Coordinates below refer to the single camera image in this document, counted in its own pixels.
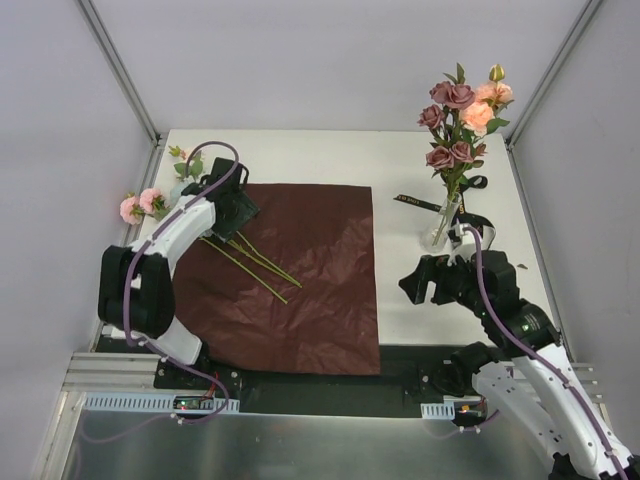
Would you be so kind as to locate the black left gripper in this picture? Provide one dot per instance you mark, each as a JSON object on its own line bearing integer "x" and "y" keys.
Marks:
{"x": 239, "y": 211}

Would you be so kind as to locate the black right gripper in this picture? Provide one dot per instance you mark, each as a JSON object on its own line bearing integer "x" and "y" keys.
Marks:
{"x": 432, "y": 279}

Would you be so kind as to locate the cream bud flower stem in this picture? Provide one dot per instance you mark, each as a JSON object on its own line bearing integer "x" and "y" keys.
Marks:
{"x": 189, "y": 169}

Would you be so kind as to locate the dark green printed ribbon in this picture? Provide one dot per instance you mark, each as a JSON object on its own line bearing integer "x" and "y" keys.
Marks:
{"x": 481, "y": 223}

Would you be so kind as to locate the pink artificial flower stem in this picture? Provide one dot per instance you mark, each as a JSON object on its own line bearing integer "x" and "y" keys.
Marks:
{"x": 152, "y": 203}

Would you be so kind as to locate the red paper flower wrapping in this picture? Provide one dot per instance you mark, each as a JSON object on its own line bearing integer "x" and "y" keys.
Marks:
{"x": 301, "y": 298}

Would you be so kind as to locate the mauve artificial flower stem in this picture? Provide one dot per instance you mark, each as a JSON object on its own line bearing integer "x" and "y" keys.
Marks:
{"x": 452, "y": 154}

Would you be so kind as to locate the peach artificial flower stem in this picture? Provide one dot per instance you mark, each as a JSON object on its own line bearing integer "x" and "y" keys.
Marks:
{"x": 492, "y": 99}

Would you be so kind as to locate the light blue artificial flower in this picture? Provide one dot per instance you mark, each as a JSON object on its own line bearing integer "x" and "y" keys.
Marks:
{"x": 175, "y": 194}

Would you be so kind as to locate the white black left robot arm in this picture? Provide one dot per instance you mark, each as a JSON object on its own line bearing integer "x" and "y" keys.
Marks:
{"x": 136, "y": 293}

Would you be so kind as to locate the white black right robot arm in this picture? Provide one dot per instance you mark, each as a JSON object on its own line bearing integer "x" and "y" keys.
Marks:
{"x": 524, "y": 373}

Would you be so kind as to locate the clear glass vase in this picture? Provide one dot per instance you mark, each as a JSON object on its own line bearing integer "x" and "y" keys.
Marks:
{"x": 434, "y": 238}

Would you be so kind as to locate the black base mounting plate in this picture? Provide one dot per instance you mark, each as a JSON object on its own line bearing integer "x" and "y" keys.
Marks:
{"x": 385, "y": 405}

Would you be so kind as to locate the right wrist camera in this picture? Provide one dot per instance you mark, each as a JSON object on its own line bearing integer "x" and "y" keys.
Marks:
{"x": 467, "y": 241}

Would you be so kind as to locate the right white cable duct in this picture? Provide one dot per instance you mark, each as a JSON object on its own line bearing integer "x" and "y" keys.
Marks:
{"x": 438, "y": 411}

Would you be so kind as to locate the white cable duct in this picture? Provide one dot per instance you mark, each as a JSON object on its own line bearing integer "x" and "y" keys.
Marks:
{"x": 438, "y": 411}
{"x": 159, "y": 403}

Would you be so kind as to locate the aluminium front rail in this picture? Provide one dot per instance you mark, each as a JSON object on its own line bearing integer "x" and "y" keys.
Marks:
{"x": 410, "y": 373}

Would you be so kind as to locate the left aluminium frame post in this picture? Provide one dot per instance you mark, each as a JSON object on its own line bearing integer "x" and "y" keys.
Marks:
{"x": 108, "y": 49}

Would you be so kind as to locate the left white cable duct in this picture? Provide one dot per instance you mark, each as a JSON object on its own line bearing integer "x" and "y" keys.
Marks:
{"x": 159, "y": 403}

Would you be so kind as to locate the aluminium corner frame post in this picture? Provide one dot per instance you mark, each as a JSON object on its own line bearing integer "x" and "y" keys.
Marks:
{"x": 569, "y": 43}

